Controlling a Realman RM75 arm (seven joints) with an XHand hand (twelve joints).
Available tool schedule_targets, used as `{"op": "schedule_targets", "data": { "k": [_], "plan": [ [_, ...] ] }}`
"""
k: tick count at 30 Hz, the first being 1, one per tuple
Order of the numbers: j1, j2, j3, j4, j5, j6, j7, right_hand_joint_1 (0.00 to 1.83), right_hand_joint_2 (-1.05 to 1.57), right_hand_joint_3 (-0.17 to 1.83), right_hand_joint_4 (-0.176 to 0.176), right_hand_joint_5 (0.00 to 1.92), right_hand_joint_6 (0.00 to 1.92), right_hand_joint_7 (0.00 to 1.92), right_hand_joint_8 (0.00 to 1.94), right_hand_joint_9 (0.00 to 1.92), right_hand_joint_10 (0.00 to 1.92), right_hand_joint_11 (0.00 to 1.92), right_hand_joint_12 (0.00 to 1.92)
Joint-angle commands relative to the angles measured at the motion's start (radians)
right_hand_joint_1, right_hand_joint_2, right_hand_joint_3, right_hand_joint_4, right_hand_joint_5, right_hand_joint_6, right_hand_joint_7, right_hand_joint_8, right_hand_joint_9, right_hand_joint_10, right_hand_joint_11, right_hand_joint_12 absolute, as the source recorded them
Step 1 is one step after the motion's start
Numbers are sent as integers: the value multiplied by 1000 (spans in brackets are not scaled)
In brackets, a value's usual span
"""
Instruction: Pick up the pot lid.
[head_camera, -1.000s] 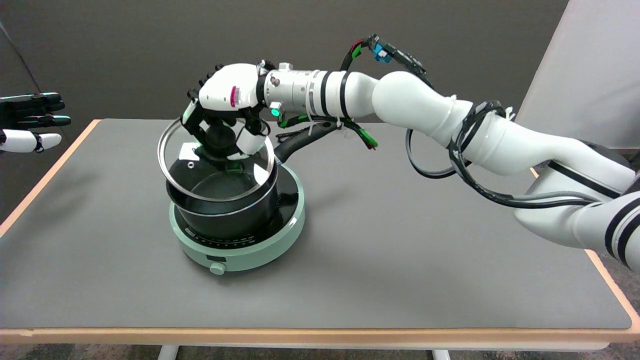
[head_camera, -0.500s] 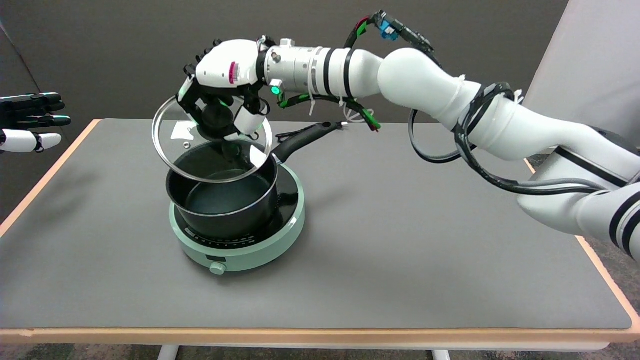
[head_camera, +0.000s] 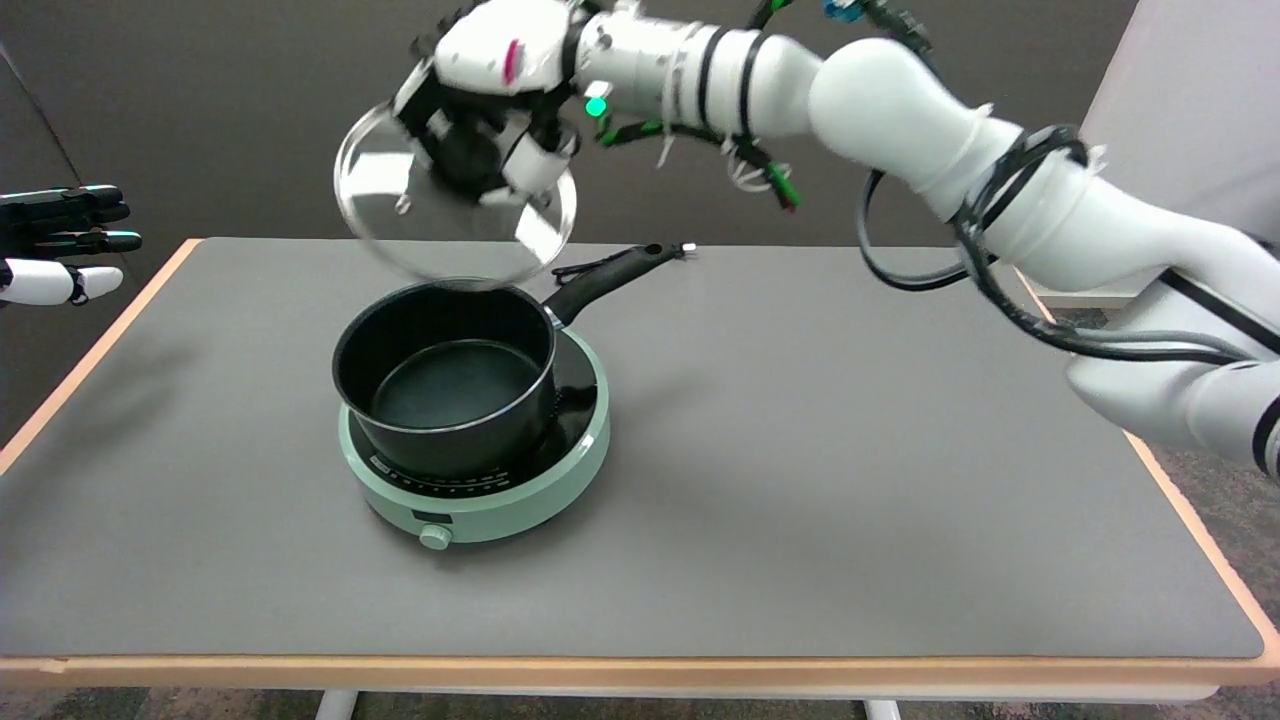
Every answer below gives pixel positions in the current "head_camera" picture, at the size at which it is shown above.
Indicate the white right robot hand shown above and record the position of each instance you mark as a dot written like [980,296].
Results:
[490,50]

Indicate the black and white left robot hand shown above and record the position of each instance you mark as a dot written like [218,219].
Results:
[40,282]

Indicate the glass pot lid black knob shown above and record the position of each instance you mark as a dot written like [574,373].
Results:
[440,240]

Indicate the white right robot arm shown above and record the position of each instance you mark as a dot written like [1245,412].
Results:
[880,100]

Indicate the mint green induction cooker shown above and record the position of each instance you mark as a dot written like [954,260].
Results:
[520,500]

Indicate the white table leg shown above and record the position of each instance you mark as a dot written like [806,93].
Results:
[882,710]
[335,706]

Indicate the grey table mat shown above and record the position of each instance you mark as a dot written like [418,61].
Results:
[800,500]

